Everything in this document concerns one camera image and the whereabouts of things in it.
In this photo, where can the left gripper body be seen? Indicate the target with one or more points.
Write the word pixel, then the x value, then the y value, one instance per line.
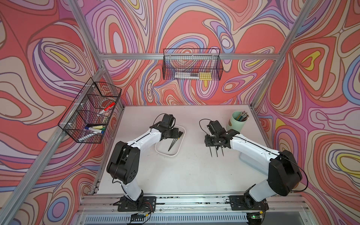
pixel 172 133

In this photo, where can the coloured pencils bundle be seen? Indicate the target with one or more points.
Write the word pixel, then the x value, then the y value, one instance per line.
pixel 243 116

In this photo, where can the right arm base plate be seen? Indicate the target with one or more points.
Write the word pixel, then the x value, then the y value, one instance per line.
pixel 246 203

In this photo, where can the clear tube in basket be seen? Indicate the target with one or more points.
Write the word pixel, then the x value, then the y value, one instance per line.
pixel 186 75

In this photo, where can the white storage tray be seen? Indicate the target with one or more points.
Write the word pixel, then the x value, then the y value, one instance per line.
pixel 171 147

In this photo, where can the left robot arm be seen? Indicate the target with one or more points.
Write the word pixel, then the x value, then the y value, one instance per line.
pixel 124 161

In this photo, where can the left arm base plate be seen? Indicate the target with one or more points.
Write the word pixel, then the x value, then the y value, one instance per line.
pixel 137 204

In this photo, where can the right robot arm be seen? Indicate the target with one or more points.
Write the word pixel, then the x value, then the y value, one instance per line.
pixel 281 168

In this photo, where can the red marker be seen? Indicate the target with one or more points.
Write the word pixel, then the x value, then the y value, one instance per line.
pixel 107 108

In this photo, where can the green pencil cup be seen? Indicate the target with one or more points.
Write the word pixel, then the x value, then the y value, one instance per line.
pixel 234 124

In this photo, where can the black wire basket left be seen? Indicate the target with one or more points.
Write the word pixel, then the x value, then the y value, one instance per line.
pixel 92 98

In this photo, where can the blue cap marker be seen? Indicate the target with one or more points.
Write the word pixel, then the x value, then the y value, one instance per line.
pixel 94 130

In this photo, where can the aluminium rail front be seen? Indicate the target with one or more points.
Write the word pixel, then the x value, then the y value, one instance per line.
pixel 194 209

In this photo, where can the black wire basket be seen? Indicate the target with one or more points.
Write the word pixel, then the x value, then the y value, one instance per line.
pixel 192 60
pixel 92 98

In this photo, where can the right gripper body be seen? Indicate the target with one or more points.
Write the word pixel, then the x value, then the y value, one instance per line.
pixel 211 141

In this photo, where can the yellow box in basket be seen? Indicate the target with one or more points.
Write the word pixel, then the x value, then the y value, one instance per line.
pixel 205 76

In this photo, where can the black wire basket back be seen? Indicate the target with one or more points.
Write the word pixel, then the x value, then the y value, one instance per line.
pixel 192 60

